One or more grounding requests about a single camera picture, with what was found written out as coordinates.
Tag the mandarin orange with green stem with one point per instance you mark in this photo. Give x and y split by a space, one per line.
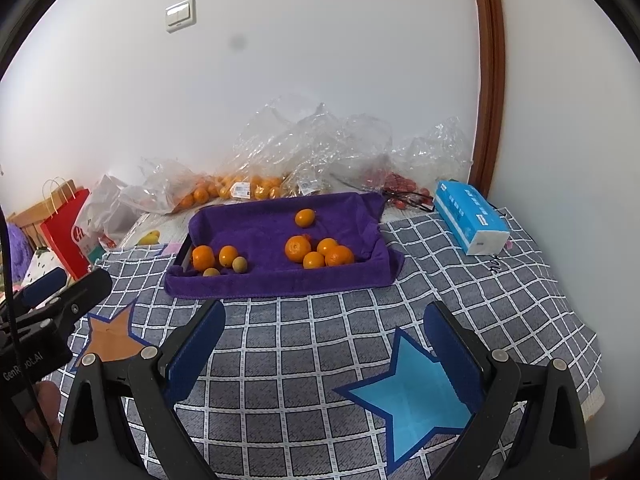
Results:
298 248

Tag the large mandarin orange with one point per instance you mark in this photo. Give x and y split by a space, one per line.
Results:
203 256

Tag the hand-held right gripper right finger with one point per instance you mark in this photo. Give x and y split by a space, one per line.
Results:
450 355

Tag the grey checkered blanket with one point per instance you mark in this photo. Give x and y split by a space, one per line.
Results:
310 340

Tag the egg-shaped orange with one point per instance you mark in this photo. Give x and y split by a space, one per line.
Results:
305 217

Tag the person's left hand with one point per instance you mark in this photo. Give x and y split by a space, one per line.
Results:
47 410

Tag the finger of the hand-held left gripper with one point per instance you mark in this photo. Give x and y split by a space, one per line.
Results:
82 297
42 287

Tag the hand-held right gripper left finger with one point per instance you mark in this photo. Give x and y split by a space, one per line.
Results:
197 350

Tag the purple towel-lined tray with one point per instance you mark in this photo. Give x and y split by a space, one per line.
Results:
260 230

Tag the white light switch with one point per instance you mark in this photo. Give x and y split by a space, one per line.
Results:
180 15

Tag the black tray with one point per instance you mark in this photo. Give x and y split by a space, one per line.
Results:
185 255

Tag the yellow fruit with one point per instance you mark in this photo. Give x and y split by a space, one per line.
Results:
149 237

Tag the floral cloth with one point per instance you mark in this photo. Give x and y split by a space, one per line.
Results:
42 262

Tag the clear bag of small oranges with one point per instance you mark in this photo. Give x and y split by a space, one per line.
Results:
260 187

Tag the white plastic bag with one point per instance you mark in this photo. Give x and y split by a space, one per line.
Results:
107 215

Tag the brown wooden door frame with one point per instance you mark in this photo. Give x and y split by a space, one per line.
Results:
487 85

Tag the clear bag of red fruits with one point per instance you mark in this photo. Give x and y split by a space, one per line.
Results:
395 180

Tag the purple plush item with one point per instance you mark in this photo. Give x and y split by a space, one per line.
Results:
17 250

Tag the wooden furniture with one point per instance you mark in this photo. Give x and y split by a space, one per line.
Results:
30 222

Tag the round tan longan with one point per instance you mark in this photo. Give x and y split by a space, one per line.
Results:
240 264
211 272

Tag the blue tissue pack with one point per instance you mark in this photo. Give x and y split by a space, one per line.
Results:
465 210

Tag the clear bag of mandarins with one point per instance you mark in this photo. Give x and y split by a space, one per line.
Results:
197 195

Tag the red paper bag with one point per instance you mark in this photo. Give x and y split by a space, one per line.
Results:
65 245

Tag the crumpled empty clear plastic bag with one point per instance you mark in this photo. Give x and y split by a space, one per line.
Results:
325 135

